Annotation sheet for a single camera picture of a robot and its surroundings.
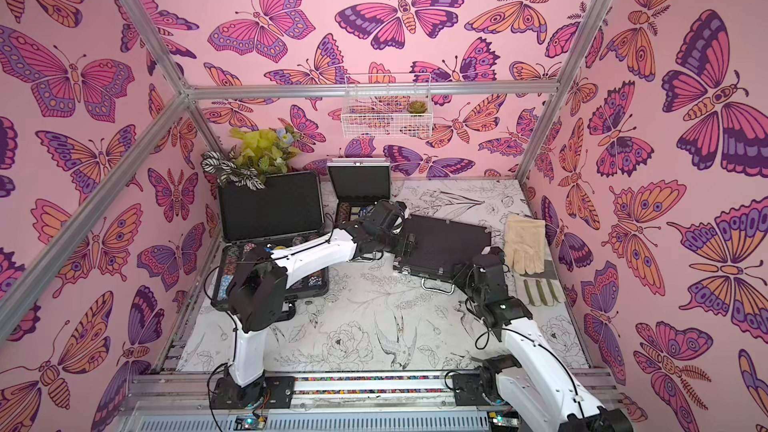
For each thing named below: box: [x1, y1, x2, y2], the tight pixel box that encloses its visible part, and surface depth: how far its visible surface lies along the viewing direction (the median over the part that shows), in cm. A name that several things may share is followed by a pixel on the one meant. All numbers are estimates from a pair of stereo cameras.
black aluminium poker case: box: [393, 214, 492, 295], surface depth 94 cm
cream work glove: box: [504, 214, 546, 275], surface depth 102 cm
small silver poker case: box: [327, 158, 391, 223], surface depth 105 cm
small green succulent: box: [407, 100, 428, 114], surface depth 95 cm
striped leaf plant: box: [201, 145, 266, 190], surface depth 96 cm
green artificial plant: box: [229, 126, 301, 178], surface depth 105 cm
